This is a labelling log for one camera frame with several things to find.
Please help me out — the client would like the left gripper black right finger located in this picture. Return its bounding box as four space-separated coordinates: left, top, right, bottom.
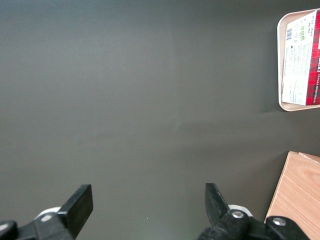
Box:
197 183 311 240

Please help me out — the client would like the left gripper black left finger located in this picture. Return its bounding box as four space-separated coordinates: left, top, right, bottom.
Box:
0 184 94 240

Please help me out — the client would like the red plaid biscuit box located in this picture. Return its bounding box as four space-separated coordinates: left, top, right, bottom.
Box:
281 9 320 106

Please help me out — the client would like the cream rectangular tray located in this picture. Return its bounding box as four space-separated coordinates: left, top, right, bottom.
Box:
276 8 320 112

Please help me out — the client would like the wooden two-drawer cabinet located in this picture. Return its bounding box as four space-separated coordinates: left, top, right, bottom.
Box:
264 150 320 240

